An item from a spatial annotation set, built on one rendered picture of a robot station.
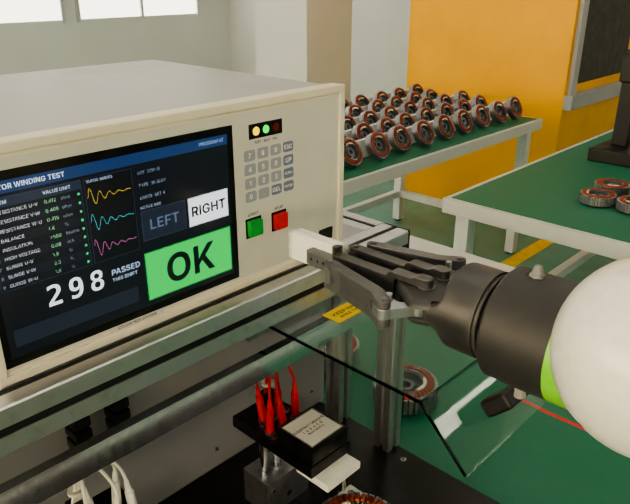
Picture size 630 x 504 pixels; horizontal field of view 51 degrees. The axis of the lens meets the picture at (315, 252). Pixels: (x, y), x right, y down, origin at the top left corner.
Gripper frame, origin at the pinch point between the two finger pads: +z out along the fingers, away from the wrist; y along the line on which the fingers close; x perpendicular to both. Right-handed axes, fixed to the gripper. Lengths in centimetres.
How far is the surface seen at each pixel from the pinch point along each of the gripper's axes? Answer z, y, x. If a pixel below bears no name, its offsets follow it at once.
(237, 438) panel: 21.8, 5.7, -38.6
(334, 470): 0.2, 3.4, -30.1
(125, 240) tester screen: 9.7, -15.6, 2.9
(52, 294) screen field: 9.6, -23.1, 0.1
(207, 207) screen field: 9.6, -6.1, 3.8
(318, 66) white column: 272, 288, -31
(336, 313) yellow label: 4.2, 7.8, -11.7
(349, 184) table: 107, 130, -44
